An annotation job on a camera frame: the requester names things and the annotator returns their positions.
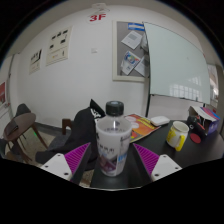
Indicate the large whiteboard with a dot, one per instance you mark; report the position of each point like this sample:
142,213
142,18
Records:
176,63

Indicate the small white wall poster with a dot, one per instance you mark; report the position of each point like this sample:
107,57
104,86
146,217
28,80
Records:
35,61

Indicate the large white wall poster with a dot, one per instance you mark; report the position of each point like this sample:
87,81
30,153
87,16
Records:
59,46

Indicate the blue and purple cardboard box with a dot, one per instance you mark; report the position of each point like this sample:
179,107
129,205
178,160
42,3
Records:
210,121

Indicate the black and red device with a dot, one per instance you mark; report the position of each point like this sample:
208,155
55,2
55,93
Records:
195,125

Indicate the white wall switch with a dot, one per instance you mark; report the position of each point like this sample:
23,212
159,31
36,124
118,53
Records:
94,50

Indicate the clear plastic water bottle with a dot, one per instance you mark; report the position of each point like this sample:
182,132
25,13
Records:
114,143

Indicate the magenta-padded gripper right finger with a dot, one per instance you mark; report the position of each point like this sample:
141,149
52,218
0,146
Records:
165,165

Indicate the colourful pinned leaflet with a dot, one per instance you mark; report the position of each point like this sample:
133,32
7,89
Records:
130,61

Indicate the dark chair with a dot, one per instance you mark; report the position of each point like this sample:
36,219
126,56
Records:
22,109

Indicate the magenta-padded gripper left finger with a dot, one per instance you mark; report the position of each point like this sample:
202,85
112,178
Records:
60,165

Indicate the red floor number sign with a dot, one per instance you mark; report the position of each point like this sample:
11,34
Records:
97,17

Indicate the colourful orange book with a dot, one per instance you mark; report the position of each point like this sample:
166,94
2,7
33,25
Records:
145,126

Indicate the grey framed bulletin board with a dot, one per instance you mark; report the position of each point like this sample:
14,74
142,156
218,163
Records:
120,50

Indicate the white paper sheet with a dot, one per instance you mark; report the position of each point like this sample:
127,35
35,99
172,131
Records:
132,39

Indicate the round brown wooden table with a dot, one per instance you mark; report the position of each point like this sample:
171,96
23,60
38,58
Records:
20,123

